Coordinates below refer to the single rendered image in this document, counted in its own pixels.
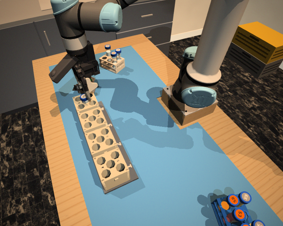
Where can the blue tube cap with grey dot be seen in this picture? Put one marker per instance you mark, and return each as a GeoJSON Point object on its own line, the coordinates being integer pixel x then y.
{"type": "Point", "coordinates": [257, 223]}

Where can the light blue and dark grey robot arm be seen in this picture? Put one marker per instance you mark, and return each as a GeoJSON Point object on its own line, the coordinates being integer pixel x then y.
{"type": "Point", "coordinates": [199, 72]}

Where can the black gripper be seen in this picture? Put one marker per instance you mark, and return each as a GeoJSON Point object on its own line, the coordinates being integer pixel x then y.
{"type": "Point", "coordinates": [85, 68]}

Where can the blue tube rack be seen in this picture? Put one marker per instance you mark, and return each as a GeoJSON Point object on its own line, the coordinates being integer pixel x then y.
{"type": "Point", "coordinates": [219, 215]}

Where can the light blue bench mat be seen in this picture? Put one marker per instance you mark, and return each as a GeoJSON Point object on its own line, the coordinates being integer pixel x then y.
{"type": "Point", "coordinates": [181, 171]}

